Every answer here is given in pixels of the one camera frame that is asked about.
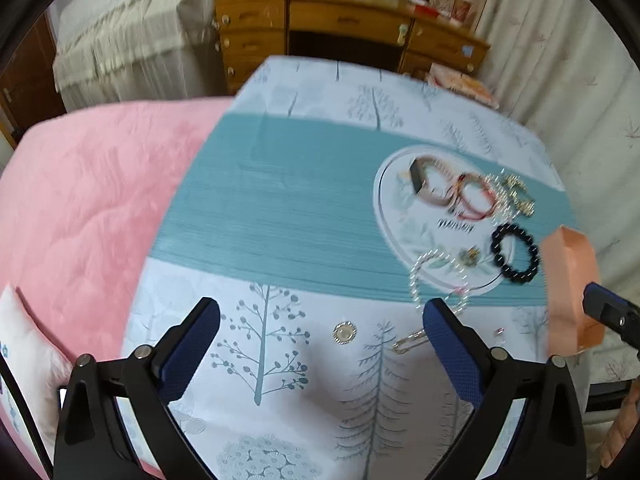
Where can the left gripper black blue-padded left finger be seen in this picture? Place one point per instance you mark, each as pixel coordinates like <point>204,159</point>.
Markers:
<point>92,440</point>

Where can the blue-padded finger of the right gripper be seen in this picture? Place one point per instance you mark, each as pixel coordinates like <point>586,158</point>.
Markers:
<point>614,312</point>

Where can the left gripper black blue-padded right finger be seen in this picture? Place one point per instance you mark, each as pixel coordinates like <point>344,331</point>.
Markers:
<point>548,440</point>

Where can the pink jewelry box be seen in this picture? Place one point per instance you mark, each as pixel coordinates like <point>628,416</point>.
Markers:
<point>569,264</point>

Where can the gold flower brooch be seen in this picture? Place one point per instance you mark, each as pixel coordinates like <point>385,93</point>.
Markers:
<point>470,257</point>

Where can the gold pearl pin brooch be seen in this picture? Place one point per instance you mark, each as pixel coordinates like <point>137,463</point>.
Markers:
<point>407,343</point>

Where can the pink smartwatch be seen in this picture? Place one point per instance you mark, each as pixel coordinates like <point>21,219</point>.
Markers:
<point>433,181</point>

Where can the round gold pearl brooch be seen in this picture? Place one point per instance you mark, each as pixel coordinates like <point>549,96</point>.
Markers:
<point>344,332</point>

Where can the right hand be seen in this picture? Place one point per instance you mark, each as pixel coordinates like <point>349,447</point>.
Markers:
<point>622,427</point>

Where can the white pillow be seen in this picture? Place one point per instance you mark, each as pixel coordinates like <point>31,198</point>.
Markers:
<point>38,367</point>

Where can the pink quilted bedspread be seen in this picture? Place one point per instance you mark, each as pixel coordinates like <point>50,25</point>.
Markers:
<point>82,199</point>

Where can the stack of books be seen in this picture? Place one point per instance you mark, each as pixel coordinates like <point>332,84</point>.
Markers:
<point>462,84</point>

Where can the teal white tree tablecloth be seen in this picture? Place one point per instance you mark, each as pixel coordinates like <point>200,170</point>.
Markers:
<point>298,214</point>

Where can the wooden desk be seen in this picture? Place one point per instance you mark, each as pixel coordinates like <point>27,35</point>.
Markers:
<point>385,34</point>

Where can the brown door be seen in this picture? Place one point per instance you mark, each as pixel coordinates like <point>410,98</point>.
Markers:
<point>28,93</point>

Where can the lace-covered piano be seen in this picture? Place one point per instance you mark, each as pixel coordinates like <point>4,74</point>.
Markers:
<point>111,51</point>

